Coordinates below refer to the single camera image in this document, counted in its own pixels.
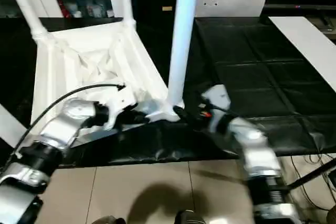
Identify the black tripod leg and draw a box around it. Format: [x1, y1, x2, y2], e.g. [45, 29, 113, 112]
[286, 157, 336, 190]

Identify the black work mat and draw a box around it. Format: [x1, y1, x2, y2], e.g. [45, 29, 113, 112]
[0, 15, 336, 168]

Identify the black bar with red mark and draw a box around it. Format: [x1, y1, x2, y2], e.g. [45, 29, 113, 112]
[264, 4, 336, 10]

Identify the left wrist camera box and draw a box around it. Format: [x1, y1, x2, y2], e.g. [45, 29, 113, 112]
[101, 90, 139, 132]

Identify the white plastic table top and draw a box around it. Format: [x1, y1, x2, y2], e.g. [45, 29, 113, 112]
[30, 20, 186, 148]

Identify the dark robot foot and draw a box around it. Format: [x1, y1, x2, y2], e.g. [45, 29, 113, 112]
[93, 215, 127, 224]
[174, 209, 208, 224]

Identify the dark right robot foot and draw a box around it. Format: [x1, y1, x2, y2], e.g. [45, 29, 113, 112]
[174, 209, 208, 224]

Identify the thin black floor cable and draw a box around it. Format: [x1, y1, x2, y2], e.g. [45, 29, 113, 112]
[291, 153, 336, 209]

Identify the dark left robot foot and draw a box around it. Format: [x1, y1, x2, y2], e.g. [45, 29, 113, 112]
[93, 215, 127, 224]

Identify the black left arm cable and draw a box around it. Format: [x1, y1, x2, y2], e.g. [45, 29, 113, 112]
[0, 83, 126, 169]

